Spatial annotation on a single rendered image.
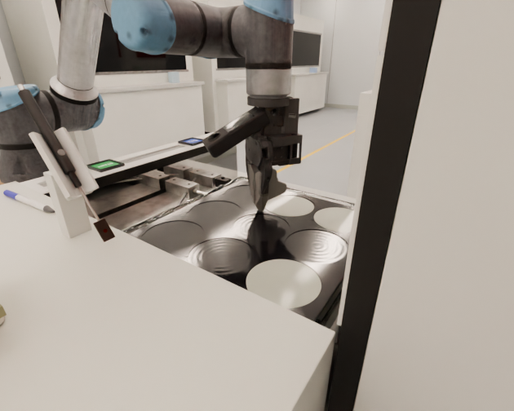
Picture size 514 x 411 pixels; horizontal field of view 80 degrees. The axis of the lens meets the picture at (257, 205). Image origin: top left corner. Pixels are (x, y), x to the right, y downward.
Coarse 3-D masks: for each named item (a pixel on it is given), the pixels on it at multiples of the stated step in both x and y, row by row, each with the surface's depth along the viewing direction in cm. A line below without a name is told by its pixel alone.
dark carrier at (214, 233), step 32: (224, 192) 69; (288, 192) 69; (160, 224) 56; (192, 224) 56; (224, 224) 55; (256, 224) 56; (288, 224) 56; (192, 256) 47; (224, 256) 47; (256, 256) 46; (288, 256) 46; (320, 256) 47
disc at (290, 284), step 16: (256, 272) 43; (272, 272) 43; (288, 272) 43; (304, 272) 43; (256, 288) 40; (272, 288) 40; (288, 288) 40; (304, 288) 40; (320, 288) 40; (288, 304) 37; (304, 304) 37
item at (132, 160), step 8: (200, 136) 93; (168, 144) 84; (176, 144) 84; (184, 144) 84; (200, 144) 84; (136, 152) 76; (144, 152) 76; (152, 152) 77; (160, 152) 78; (168, 152) 76; (176, 152) 76; (120, 160) 71; (128, 160) 72; (136, 160) 72; (144, 160) 71; (152, 160) 71; (120, 168) 65; (128, 168) 66; (96, 176) 61; (24, 184) 57; (32, 184) 57; (40, 184) 58
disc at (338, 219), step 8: (328, 208) 62; (336, 208) 62; (344, 208) 62; (320, 216) 58; (328, 216) 58; (336, 216) 58; (344, 216) 58; (352, 216) 58; (320, 224) 56; (328, 224) 56; (336, 224) 56; (344, 224) 56
